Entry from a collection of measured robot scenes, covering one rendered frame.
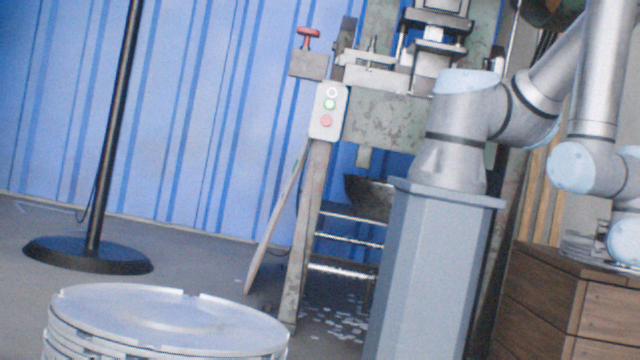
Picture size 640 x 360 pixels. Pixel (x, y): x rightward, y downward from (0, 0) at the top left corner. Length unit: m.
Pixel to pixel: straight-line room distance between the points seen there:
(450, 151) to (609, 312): 0.44
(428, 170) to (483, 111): 0.15
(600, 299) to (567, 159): 0.44
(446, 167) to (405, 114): 0.60
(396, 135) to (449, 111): 0.58
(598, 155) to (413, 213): 0.37
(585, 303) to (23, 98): 2.64
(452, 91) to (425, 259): 0.31
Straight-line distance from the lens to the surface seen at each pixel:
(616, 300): 1.70
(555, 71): 1.60
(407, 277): 1.53
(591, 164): 1.32
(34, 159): 3.69
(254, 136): 3.49
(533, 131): 1.65
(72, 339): 0.96
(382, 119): 2.11
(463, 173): 1.54
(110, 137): 2.55
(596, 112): 1.34
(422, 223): 1.52
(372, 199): 2.23
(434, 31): 2.36
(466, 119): 1.55
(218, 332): 1.02
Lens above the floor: 0.50
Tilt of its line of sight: 3 degrees down
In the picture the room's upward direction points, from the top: 11 degrees clockwise
